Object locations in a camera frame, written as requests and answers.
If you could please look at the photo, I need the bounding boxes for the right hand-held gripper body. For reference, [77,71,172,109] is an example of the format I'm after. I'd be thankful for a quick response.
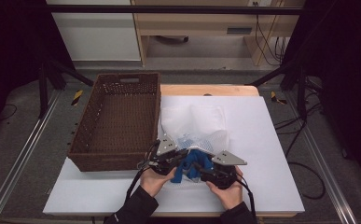
[200,150,248,190]

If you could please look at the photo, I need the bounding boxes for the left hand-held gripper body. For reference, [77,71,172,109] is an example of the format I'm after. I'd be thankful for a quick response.
[147,133,183,176]

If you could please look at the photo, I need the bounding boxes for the blue printed garment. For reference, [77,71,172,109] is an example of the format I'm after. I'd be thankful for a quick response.
[170,133,215,184]

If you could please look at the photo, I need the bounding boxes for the white mesh laundry bag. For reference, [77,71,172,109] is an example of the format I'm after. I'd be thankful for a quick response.
[158,103,231,189]

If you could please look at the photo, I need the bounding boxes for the brown wicker basket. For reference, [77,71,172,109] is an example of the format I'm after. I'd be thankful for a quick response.
[66,72,162,173]

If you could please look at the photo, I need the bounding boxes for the person's right hand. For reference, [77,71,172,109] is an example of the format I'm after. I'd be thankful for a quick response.
[205,165,244,211]

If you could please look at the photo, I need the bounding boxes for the person's left hand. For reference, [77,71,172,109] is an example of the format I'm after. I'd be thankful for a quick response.
[139,166,178,198]

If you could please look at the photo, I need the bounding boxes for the white table board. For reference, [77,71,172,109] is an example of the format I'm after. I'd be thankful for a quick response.
[42,95,306,217]

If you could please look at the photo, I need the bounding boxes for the yellow black tape strip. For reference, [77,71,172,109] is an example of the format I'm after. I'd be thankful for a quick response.
[270,91,288,106]
[71,89,85,107]

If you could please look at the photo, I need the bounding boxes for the black metal stand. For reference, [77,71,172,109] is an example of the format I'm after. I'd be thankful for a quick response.
[248,57,311,123]
[37,58,95,119]

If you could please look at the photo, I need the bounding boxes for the black object under desk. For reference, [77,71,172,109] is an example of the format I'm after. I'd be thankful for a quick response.
[154,35,190,45]

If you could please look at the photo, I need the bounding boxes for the light wooden desk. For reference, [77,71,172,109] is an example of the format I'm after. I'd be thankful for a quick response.
[131,0,307,68]

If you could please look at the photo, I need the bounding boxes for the white cabinet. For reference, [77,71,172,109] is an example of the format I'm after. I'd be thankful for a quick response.
[45,0,142,62]

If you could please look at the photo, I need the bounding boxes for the black horizontal bar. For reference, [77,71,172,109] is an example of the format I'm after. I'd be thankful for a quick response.
[44,4,305,16]

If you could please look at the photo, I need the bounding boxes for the dark curtain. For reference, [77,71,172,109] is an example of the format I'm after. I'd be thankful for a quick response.
[280,0,361,185]
[0,0,76,147]

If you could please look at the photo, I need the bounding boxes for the right hand-held gripper cable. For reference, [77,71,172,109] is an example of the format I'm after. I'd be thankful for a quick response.
[235,172,257,220]

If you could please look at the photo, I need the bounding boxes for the hand-held gripper cable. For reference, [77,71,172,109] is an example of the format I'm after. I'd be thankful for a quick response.
[235,172,257,220]
[125,140,161,203]

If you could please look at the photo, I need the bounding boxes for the left hand-held gripper cable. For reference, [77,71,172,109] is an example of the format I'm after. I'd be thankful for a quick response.
[125,140,161,203]

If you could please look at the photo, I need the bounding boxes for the black floor cables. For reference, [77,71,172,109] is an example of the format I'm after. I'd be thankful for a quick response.
[273,77,326,158]

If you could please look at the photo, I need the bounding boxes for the looped black floor cable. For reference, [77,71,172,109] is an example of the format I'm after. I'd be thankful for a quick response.
[287,161,327,201]

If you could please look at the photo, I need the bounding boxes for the metal floor rail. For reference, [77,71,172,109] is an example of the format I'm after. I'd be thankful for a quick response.
[284,92,360,224]
[0,89,62,224]

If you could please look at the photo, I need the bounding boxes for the hanging black desk cables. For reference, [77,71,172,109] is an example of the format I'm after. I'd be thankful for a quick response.
[252,1,288,67]

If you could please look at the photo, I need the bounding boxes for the thin black floor cable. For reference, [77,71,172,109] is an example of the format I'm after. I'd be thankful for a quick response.
[0,103,19,122]

